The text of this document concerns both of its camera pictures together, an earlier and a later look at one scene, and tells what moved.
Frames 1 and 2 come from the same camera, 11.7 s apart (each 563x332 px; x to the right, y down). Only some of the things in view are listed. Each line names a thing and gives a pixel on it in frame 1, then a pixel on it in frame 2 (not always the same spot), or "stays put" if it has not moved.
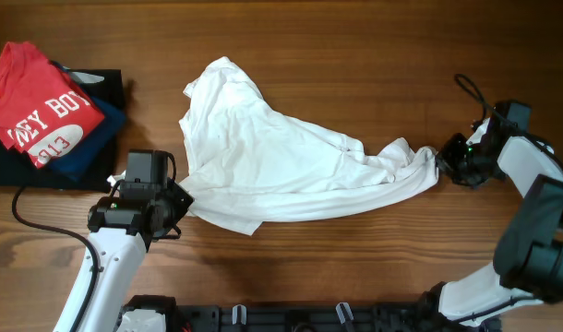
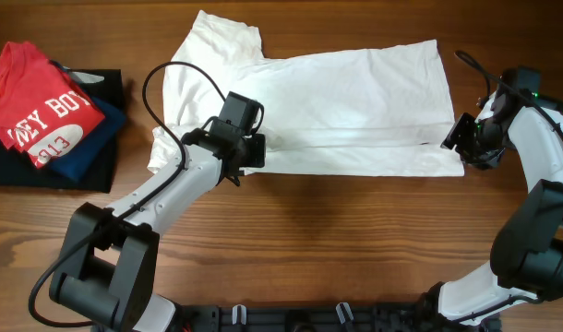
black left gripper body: [176, 199] → [252, 148]
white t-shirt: [252, 163] → [371, 112]
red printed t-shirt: [38, 107] stays put
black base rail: [340, 317] stays put
